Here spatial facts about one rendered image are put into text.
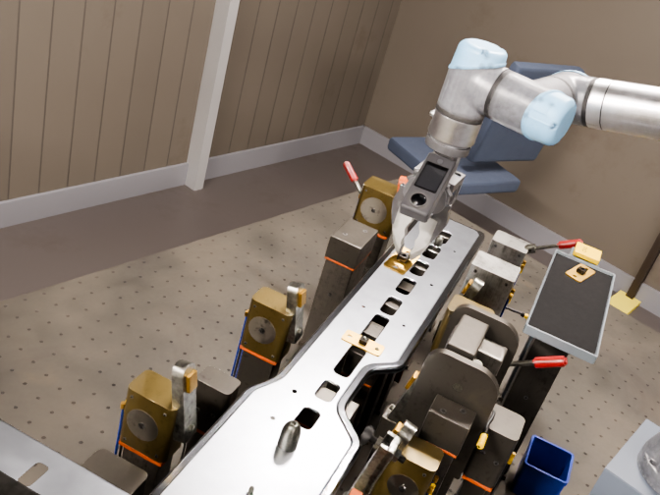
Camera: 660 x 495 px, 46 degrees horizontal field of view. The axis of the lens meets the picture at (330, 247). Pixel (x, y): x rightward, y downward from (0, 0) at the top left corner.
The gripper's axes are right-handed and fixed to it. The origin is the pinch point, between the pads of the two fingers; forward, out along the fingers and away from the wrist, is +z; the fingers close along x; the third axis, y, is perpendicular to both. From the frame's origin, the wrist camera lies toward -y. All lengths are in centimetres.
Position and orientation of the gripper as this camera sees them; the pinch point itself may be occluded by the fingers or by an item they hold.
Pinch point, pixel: (405, 251)
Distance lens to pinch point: 130.5
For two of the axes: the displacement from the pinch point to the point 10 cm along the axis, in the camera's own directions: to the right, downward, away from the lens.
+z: -2.6, 8.3, 4.9
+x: -8.6, -4.2, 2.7
